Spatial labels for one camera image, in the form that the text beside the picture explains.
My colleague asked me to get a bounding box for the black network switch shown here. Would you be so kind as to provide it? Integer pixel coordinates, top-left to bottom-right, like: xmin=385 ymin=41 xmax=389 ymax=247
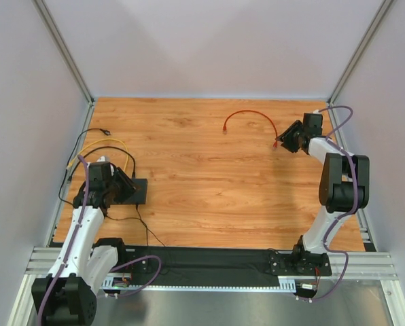
xmin=124 ymin=178 xmax=148 ymax=205

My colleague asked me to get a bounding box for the black ethernet cable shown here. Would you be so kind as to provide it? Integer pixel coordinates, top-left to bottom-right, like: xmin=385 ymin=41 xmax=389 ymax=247
xmin=57 ymin=128 xmax=137 ymax=206

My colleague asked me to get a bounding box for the red ethernet cable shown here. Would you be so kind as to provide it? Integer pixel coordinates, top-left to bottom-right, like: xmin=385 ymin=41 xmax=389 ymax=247
xmin=222 ymin=109 xmax=280 ymax=150

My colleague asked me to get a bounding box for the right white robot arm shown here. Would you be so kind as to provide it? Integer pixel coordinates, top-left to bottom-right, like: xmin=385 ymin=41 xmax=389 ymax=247
xmin=277 ymin=113 xmax=370 ymax=268

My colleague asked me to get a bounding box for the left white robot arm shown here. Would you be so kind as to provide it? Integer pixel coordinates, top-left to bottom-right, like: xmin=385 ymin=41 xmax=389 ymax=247
xmin=31 ymin=158 xmax=147 ymax=325

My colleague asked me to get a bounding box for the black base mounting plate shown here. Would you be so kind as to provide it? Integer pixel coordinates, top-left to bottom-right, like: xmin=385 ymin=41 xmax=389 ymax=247
xmin=113 ymin=246 xmax=332 ymax=287

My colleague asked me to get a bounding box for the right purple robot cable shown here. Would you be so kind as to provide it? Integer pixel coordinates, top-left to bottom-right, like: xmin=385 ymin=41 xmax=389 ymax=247
xmin=294 ymin=105 xmax=362 ymax=304

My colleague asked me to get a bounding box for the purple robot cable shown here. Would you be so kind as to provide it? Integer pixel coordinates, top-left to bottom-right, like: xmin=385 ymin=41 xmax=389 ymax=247
xmin=35 ymin=154 xmax=163 ymax=326
xmin=294 ymin=105 xmax=362 ymax=304

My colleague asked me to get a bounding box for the yellow ethernet cable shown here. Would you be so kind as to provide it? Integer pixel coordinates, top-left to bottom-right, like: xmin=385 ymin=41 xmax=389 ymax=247
xmin=66 ymin=139 xmax=128 ymax=170

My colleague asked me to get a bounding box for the black power adapter cable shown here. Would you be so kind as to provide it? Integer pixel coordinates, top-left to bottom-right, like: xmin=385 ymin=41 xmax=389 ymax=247
xmin=103 ymin=203 xmax=168 ymax=249

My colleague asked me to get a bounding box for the front aluminium frame rail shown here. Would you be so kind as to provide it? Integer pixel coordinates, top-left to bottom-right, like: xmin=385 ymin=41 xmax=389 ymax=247
xmin=24 ymin=247 xmax=398 ymax=280

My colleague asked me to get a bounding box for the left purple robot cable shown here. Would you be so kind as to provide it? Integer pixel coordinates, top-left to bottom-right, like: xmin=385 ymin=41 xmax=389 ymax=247
xmin=35 ymin=154 xmax=163 ymax=326

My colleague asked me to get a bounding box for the right aluminium frame post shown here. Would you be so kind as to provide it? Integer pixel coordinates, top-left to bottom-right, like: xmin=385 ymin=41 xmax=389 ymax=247
xmin=327 ymin=0 xmax=395 ymax=105

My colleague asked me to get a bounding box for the aluminium frame post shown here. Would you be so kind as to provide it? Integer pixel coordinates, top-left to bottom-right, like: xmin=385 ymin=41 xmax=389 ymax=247
xmin=327 ymin=0 xmax=395 ymax=105
xmin=32 ymin=0 xmax=95 ymax=103

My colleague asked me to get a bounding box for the grey slotted cable duct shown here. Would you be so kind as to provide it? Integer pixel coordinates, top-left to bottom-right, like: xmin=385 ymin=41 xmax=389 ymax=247
xmin=100 ymin=276 xmax=296 ymax=293

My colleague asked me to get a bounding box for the left aluminium frame post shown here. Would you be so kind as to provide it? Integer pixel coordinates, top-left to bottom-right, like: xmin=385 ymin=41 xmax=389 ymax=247
xmin=32 ymin=0 xmax=95 ymax=103

